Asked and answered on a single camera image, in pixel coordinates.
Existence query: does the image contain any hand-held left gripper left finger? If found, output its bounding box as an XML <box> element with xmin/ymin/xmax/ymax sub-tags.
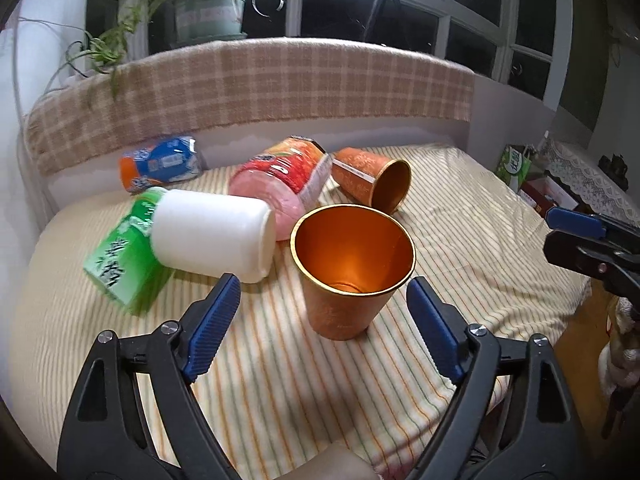
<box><xmin>56</xmin><ymin>273</ymin><xmax>242</xmax><ymax>480</ymax></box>

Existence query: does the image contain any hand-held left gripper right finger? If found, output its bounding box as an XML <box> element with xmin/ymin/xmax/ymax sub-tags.
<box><xmin>406</xmin><ymin>276</ymin><xmax>588</xmax><ymax>480</ymax></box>

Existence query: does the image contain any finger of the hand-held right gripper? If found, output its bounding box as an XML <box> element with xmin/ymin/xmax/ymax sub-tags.
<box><xmin>544</xmin><ymin>230</ymin><xmax>640</xmax><ymax>306</ymax></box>
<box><xmin>545</xmin><ymin>206</ymin><xmax>640</xmax><ymax>242</ymax></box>

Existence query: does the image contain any plain orange metallic cup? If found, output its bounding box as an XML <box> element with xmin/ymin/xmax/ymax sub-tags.
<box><xmin>290</xmin><ymin>204</ymin><xmax>417</xmax><ymax>342</ymax></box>

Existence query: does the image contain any white plastic cup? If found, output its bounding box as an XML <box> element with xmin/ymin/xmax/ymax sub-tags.
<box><xmin>151</xmin><ymin>190</ymin><xmax>277</xmax><ymax>284</ymax></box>

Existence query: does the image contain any red and pink printed cup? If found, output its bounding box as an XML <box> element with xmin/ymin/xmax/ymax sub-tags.
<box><xmin>229</xmin><ymin>136</ymin><xmax>333</xmax><ymax>241</ymax></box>

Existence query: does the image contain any orange cup with white label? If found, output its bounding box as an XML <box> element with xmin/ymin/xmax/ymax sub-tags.
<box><xmin>331</xmin><ymin>147</ymin><xmax>412</xmax><ymax>214</ymax></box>

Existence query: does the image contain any red box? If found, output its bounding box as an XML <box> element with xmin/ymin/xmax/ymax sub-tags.
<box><xmin>519</xmin><ymin>174</ymin><xmax>581</xmax><ymax>217</ymax></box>

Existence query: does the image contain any white lace cloth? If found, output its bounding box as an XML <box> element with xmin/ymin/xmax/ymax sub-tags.
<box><xmin>537</xmin><ymin>135</ymin><xmax>640</xmax><ymax>221</ymax></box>

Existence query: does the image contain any dark figurine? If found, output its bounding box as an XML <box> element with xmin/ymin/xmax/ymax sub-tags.
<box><xmin>597</xmin><ymin>154</ymin><xmax>630</xmax><ymax>191</ymax></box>

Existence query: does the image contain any striped blanket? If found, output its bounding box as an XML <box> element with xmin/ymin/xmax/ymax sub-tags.
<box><xmin>10</xmin><ymin>142</ymin><xmax>593</xmax><ymax>480</ymax></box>

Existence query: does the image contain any green and white carton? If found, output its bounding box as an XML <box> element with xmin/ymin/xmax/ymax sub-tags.
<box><xmin>496</xmin><ymin>144</ymin><xmax>532</xmax><ymax>194</ymax></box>

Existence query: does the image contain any blue orange snack packet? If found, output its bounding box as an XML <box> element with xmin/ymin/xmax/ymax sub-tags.
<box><xmin>118</xmin><ymin>135</ymin><xmax>202</xmax><ymax>195</ymax></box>

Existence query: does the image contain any white bed headboard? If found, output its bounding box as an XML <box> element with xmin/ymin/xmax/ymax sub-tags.
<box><xmin>15</xmin><ymin>105</ymin><xmax>471</xmax><ymax>221</ymax></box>

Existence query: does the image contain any beige plaid cloth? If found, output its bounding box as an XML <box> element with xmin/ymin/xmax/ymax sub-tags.
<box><xmin>25</xmin><ymin>37</ymin><xmax>476</xmax><ymax>177</ymax></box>

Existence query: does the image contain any black tripod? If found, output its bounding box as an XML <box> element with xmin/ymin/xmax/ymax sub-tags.
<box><xmin>362</xmin><ymin>0</ymin><xmax>401</xmax><ymax>42</ymax></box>

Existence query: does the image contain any potted spider plant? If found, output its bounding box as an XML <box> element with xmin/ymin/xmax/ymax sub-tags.
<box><xmin>17</xmin><ymin>0</ymin><xmax>286</xmax><ymax>101</ymax></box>

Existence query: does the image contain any white curtain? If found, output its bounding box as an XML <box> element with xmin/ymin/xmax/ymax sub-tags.
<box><xmin>10</xmin><ymin>0</ymin><xmax>92</xmax><ymax>116</ymax></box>

